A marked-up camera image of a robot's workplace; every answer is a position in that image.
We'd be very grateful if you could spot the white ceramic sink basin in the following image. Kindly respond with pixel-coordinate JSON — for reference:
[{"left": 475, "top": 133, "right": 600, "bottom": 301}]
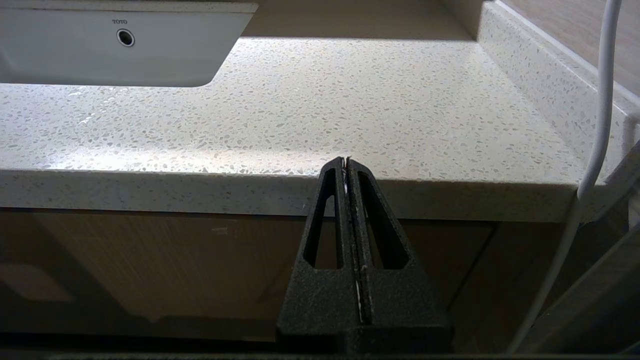
[{"left": 0, "top": 2, "right": 259, "bottom": 88}]

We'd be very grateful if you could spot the wooden vanity cabinet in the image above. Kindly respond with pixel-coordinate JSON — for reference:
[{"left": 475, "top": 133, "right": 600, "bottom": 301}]
[{"left": 0, "top": 209, "right": 501, "bottom": 343}]

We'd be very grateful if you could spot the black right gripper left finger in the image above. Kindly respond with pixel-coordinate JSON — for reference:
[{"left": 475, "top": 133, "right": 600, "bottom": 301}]
[{"left": 276, "top": 157, "right": 363, "bottom": 328}]

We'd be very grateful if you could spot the white cable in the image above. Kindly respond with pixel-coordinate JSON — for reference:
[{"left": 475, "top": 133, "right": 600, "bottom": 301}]
[{"left": 506, "top": 0, "right": 624, "bottom": 353}]

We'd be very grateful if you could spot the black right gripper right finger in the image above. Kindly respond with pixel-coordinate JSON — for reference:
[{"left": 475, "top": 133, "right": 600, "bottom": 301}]
[{"left": 347, "top": 157, "right": 453, "bottom": 328}]

